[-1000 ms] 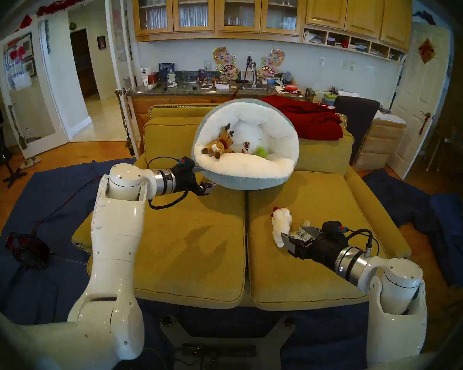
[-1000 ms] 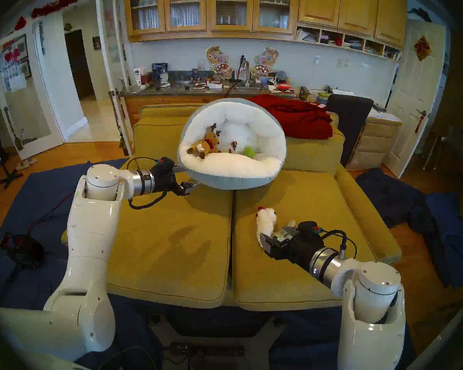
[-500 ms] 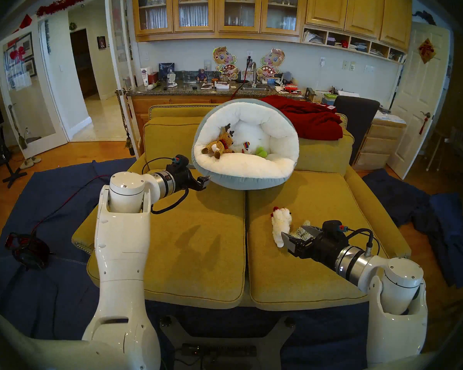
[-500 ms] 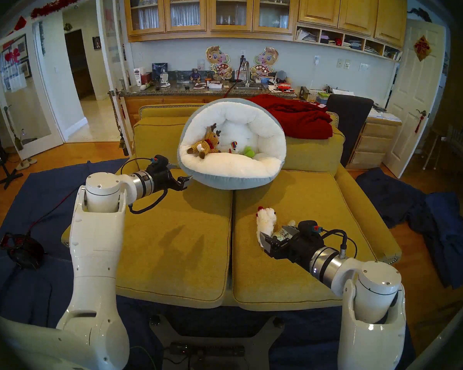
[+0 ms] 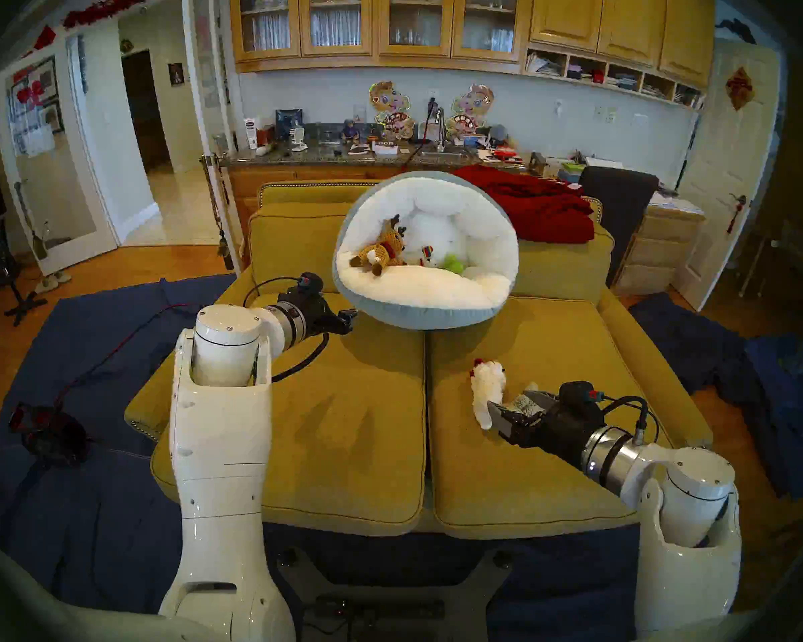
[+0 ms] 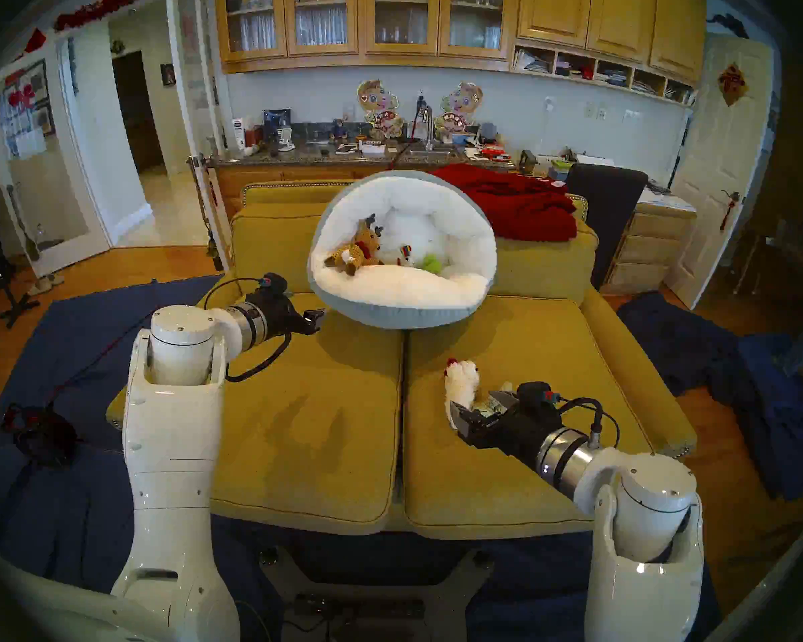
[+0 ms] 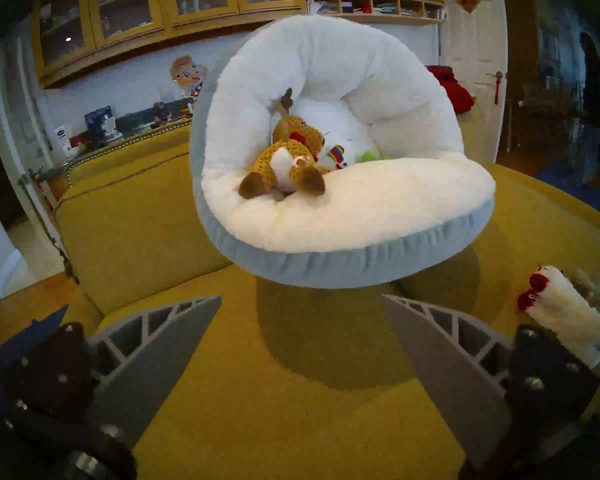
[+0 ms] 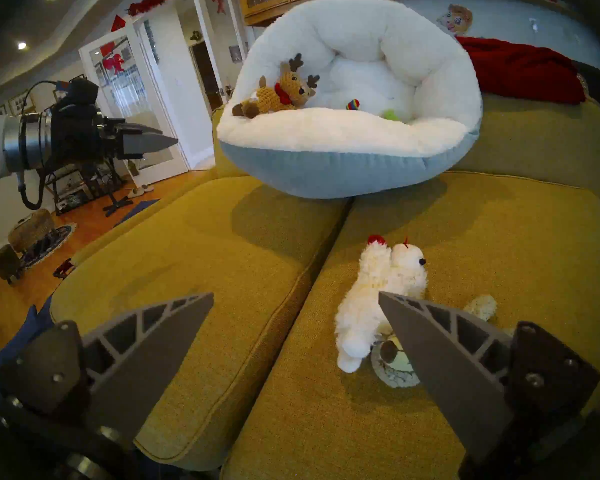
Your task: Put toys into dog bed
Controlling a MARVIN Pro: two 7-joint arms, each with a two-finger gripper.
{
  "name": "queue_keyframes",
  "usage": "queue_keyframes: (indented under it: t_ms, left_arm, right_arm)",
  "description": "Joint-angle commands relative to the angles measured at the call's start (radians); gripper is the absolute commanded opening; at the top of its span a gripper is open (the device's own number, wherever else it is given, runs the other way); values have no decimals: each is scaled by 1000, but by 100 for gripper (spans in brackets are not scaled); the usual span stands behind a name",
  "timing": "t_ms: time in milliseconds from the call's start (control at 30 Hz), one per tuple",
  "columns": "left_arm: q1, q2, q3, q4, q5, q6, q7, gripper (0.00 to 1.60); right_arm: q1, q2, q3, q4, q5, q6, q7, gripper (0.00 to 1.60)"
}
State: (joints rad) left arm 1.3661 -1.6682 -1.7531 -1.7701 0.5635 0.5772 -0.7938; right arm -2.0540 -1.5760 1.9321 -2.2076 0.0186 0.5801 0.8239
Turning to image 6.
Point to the white open glass door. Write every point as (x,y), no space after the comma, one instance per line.
(191,79)

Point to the wooden wall cabinets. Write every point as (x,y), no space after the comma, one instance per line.
(562,9)

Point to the dark grey office chair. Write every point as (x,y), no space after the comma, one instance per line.
(605,206)

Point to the brown reindeer plush toy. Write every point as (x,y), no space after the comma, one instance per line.
(358,249)

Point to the cartoon child wall cutout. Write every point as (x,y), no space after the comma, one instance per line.
(378,107)
(460,105)

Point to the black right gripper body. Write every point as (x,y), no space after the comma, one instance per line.
(528,426)

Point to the yellow fabric sofa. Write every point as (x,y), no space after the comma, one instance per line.
(619,353)

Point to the wooden cubby shelf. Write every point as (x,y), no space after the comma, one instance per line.
(599,72)

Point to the white fluffy plush toy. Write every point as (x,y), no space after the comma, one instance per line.
(462,386)

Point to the white panel door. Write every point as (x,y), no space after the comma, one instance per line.
(719,179)

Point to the metal sink faucet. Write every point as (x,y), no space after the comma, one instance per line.
(431,129)

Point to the red blanket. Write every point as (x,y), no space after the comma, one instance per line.
(522,206)

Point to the black wall ornament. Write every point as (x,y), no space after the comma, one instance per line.
(728,24)

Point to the yellow sofa seat cushion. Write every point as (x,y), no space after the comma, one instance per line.
(321,460)
(468,500)

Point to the white glass french door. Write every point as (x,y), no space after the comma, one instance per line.
(53,206)

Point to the dark navy crumpled cloth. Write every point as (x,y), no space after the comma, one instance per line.
(669,340)

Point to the wooden drawer cabinet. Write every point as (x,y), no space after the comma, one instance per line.
(646,249)

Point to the dark framed hallway picture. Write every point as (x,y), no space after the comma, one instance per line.
(167,74)

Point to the beige grey plush toy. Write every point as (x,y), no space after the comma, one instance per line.
(502,388)

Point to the small purple teddy bear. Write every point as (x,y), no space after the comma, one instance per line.
(338,130)

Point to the black floor stand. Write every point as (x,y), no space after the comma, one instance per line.
(12,306)

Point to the granite counter wooden base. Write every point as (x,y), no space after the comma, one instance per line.
(308,154)

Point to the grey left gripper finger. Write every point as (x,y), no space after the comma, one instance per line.
(313,321)

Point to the navy floor blanket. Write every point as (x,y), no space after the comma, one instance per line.
(73,353)

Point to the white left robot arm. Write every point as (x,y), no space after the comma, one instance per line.
(174,447)

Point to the white lamb plush rainbow feet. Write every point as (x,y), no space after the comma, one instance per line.
(405,251)

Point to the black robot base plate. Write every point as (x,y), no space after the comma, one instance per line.
(288,577)

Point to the red tinsel garland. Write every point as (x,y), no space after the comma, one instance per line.
(104,5)

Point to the red diamond door ornament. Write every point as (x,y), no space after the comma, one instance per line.
(733,83)

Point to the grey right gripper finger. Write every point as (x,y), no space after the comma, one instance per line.
(473,426)
(503,401)

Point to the green cactus plush toy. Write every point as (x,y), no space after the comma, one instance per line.
(431,264)

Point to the dark blue box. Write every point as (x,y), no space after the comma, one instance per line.
(276,121)

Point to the paper stack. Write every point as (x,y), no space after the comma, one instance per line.
(666,200)

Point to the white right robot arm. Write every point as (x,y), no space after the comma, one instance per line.
(642,580)

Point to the white grey round dog bed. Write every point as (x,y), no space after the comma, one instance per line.
(415,293)

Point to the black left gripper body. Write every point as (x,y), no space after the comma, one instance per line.
(280,311)

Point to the blue crumpled cloth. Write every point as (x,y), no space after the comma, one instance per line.
(783,406)

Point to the white lotion tube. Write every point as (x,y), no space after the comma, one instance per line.
(239,134)

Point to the red flower door decoration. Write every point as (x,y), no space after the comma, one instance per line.
(21,97)

